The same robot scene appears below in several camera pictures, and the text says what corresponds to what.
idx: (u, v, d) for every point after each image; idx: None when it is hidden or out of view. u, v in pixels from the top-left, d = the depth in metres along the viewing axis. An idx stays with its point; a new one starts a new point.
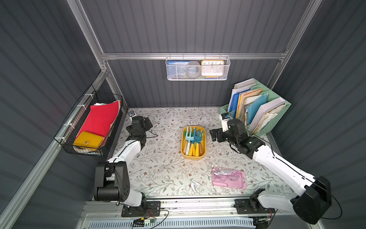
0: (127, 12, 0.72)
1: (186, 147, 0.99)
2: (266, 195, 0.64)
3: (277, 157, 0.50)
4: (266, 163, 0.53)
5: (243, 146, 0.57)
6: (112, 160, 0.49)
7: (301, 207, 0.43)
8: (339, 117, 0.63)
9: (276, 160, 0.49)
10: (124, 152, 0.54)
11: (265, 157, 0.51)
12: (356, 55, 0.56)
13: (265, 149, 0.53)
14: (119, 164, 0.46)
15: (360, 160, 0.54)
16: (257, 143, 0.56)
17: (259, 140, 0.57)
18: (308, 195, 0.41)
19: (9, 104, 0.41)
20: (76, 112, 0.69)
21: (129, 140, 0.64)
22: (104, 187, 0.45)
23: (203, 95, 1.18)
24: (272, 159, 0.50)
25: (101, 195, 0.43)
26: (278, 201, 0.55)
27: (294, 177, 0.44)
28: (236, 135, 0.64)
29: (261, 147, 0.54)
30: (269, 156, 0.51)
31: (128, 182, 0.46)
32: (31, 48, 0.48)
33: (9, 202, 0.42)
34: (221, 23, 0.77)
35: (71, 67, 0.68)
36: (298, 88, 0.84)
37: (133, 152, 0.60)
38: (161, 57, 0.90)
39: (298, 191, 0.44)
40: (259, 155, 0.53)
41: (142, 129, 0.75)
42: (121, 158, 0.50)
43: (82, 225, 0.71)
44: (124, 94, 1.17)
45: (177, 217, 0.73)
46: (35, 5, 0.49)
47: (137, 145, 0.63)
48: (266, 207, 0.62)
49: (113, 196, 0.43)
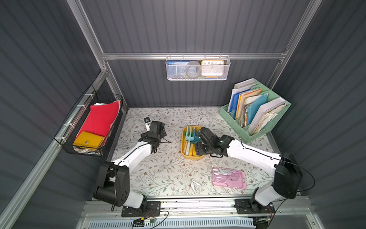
0: (127, 12, 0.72)
1: (186, 147, 0.99)
2: (259, 193, 0.67)
3: (247, 147, 0.54)
4: (239, 155, 0.55)
5: (217, 147, 0.61)
6: (117, 162, 0.48)
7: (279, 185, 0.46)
8: (339, 117, 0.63)
9: (247, 150, 0.53)
10: (131, 156, 0.52)
11: (237, 149, 0.55)
12: (356, 55, 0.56)
13: (235, 143, 0.57)
14: (121, 170, 0.44)
15: (360, 160, 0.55)
16: (227, 140, 0.60)
17: (228, 137, 0.61)
18: (280, 173, 0.43)
19: (9, 104, 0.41)
20: (76, 112, 0.69)
21: (141, 142, 0.62)
22: (104, 187, 0.45)
23: (203, 95, 1.18)
24: (243, 149, 0.54)
25: (100, 194, 0.43)
26: (271, 192, 0.54)
27: (264, 161, 0.48)
28: (208, 141, 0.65)
29: (232, 142, 0.58)
30: (240, 148, 0.55)
31: (127, 188, 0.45)
32: (31, 48, 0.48)
33: (9, 202, 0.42)
34: (221, 23, 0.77)
35: (71, 67, 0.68)
36: (298, 88, 0.84)
37: (142, 156, 0.58)
38: (161, 57, 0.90)
39: (271, 171, 0.47)
40: (231, 150, 0.56)
41: (158, 134, 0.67)
42: (127, 162, 0.49)
43: (82, 225, 0.71)
44: (124, 94, 1.17)
45: (177, 217, 0.73)
46: (35, 5, 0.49)
47: (147, 148, 0.61)
48: (266, 203, 0.61)
49: (110, 200, 0.42)
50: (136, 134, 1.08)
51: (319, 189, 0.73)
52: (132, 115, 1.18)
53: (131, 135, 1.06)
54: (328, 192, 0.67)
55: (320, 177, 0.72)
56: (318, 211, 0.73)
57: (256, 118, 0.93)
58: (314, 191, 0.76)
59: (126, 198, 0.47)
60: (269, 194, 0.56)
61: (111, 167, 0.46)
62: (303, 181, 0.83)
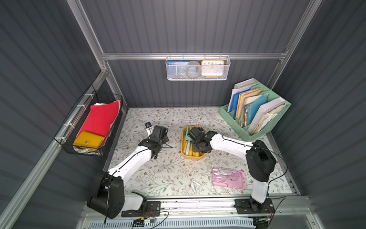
0: (127, 11, 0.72)
1: (187, 147, 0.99)
2: (254, 191, 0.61)
3: (226, 138, 0.61)
4: (220, 147, 0.63)
5: (202, 141, 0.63)
6: (112, 172, 0.45)
7: (255, 170, 0.51)
8: (339, 117, 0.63)
9: (226, 140, 0.60)
10: (127, 166, 0.49)
11: (218, 141, 0.62)
12: (356, 55, 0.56)
13: (216, 136, 0.64)
14: (115, 182, 0.42)
15: (360, 160, 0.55)
16: (210, 135, 0.67)
17: (211, 132, 0.68)
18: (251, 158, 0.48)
19: (9, 104, 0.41)
20: (76, 112, 0.69)
21: (141, 147, 0.59)
22: (97, 197, 0.43)
23: (203, 95, 1.18)
24: (223, 140, 0.61)
25: (93, 203, 0.42)
26: (256, 181, 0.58)
27: (239, 148, 0.54)
28: (195, 138, 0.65)
29: (214, 136, 0.65)
30: (221, 140, 0.62)
31: (122, 198, 0.45)
32: (31, 47, 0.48)
33: (9, 202, 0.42)
34: (221, 23, 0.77)
35: (71, 67, 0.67)
36: (298, 88, 0.84)
37: (140, 162, 0.55)
38: (161, 57, 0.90)
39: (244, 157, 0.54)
40: (214, 143, 0.64)
41: (160, 139, 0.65)
42: (122, 172, 0.46)
43: (82, 225, 0.71)
44: (124, 94, 1.17)
45: (177, 217, 0.73)
46: (35, 5, 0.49)
47: (147, 154, 0.57)
48: (262, 200, 0.62)
49: (103, 210, 0.41)
50: (136, 134, 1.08)
51: (319, 189, 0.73)
52: (132, 115, 1.18)
53: (130, 135, 1.06)
54: (328, 191, 0.68)
55: (320, 176, 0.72)
56: (318, 211, 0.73)
57: (256, 118, 0.93)
58: (314, 190, 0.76)
59: (119, 208, 0.45)
60: (256, 184, 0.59)
61: (106, 177, 0.44)
62: (303, 181, 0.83)
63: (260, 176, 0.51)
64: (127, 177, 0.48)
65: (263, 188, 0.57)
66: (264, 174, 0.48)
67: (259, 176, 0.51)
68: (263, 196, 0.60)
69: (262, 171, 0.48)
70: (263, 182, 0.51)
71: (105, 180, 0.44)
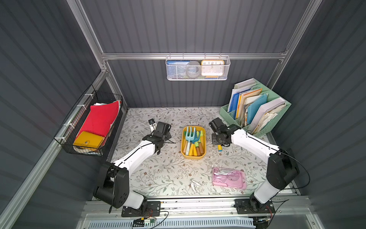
0: (127, 11, 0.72)
1: (186, 147, 0.99)
2: (259, 190, 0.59)
3: (249, 136, 0.58)
4: (241, 142, 0.60)
5: (223, 133, 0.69)
6: (117, 163, 0.47)
7: (273, 175, 0.48)
8: (339, 117, 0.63)
9: (249, 138, 0.57)
10: (132, 157, 0.51)
11: (239, 137, 0.59)
12: (356, 55, 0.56)
13: (239, 131, 0.61)
14: (120, 172, 0.44)
15: (360, 160, 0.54)
16: (233, 128, 0.64)
17: (235, 126, 0.65)
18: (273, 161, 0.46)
19: (9, 104, 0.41)
20: (76, 112, 0.69)
21: (145, 141, 0.61)
22: (104, 187, 0.45)
23: (203, 95, 1.18)
24: (247, 137, 0.58)
25: (99, 194, 0.43)
26: (267, 185, 0.57)
27: (263, 149, 0.51)
28: (216, 128, 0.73)
29: (237, 131, 0.62)
30: (243, 136, 0.59)
31: (127, 189, 0.46)
32: (31, 48, 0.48)
33: (9, 202, 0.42)
34: (221, 22, 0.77)
35: (71, 67, 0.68)
36: (298, 88, 0.84)
37: (144, 156, 0.57)
38: (161, 57, 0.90)
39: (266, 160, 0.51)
40: (235, 137, 0.62)
41: (164, 134, 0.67)
42: (127, 164, 0.48)
43: (82, 225, 0.71)
44: (124, 94, 1.17)
45: (177, 217, 0.73)
46: (35, 6, 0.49)
47: (150, 148, 0.59)
48: (264, 202, 0.62)
49: (108, 200, 0.42)
50: (136, 134, 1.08)
51: (319, 189, 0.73)
52: (132, 115, 1.18)
53: (131, 135, 1.06)
54: (328, 191, 0.68)
55: (320, 176, 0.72)
56: (318, 211, 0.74)
57: (256, 118, 0.93)
58: (314, 191, 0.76)
59: (124, 200, 0.46)
60: (265, 187, 0.58)
61: (111, 168, 0.46)
62: (303, 181, 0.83)
63: (275, 182, 0.49)
64: (132, 169, 0.49)
65: (271, 192, 0.56)
66: (283, 182, 0.46)
67: (277, 182, 0.48)
68: (267, 197, 0.60)
69: (281, 178, 0.46)
70: (275, 189, 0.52)
71: (110, 171, 0.46)
